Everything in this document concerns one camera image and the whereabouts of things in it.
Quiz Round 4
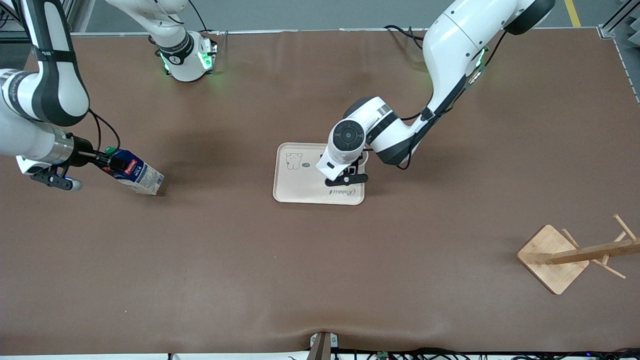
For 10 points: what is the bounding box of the black left base cable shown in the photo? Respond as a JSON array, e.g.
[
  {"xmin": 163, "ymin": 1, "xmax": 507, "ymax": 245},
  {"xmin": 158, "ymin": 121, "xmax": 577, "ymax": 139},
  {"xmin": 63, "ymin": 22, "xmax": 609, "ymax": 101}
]
[{"xmin": 384, "ymin": 24, "xmax": 431, "ymax": 54}]

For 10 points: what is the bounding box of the cream rabbit print tray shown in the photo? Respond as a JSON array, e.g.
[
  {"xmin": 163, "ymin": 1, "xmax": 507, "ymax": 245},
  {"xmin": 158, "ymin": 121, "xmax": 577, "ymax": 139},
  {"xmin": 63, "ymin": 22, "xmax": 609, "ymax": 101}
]
[{"xmin": 272, "ymin": 143, "xmax": 366, "ymax": 206}]

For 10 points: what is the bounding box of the blue Pascual milk carton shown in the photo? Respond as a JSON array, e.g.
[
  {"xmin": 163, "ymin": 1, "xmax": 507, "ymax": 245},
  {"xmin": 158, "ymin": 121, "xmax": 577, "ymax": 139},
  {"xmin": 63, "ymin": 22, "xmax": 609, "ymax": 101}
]
[{"xmin": 100, "ymin": 148, "xmax": 165, "ymax": 196}]

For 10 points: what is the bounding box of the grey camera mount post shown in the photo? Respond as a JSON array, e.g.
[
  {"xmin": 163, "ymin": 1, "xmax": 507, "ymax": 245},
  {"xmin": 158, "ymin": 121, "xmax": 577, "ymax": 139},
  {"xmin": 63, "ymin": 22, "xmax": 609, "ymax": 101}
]
[{"xmin": 306, "ymin": 331, "xmax": 339, "ymax": 360}]

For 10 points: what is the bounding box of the wooden mug rack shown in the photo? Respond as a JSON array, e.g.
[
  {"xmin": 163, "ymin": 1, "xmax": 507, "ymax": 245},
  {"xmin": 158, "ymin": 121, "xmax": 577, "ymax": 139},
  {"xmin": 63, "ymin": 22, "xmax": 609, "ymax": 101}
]
[{"xmin": 516, "ymin": 214, "xmax": 640, "ymax": 295}]

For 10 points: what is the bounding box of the black right base cable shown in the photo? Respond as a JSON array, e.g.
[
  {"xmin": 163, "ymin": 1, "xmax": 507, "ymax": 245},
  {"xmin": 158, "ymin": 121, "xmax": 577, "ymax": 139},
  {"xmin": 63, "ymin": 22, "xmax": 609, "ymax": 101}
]
[{"xmin": 187, "ymin": 0, "xmax": 229, "ymax": 57}]

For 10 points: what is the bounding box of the black base cable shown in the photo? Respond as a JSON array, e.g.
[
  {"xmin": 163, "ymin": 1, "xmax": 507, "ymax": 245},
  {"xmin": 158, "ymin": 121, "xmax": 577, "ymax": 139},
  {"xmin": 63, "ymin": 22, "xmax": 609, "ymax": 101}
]
[
  {"xmin": 384, "ymin": 24, "xmax": 431, "ymax": 54},
  {"xmin": 187, "ymin": 0, "xmax": 229, "ymax": 57}
]

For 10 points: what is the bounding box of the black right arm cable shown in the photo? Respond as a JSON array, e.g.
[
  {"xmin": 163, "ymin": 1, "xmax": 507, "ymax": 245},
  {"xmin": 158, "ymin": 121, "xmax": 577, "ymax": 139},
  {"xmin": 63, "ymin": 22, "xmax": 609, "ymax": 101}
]
[{"xmin": 88, "ymin": 108, "xmax": 122, "ymax": 152}]

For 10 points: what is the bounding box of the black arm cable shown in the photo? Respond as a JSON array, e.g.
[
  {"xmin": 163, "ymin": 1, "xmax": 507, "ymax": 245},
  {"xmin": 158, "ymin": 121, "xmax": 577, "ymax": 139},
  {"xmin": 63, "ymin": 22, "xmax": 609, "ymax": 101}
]
[
  {"xmin": 88, "ymin": 108, "xmax": 122, "ymax": 152},
  {"xmin": 397, "ymin": 31, "xmax": 508, "ymax": 171}
]

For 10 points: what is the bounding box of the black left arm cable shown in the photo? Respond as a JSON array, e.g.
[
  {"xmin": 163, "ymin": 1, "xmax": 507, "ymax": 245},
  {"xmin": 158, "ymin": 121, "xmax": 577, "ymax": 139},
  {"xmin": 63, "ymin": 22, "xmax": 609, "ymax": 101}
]
[{"xmin": 397, "ymin": 31, "xmax": 508, "ymax": 171}]

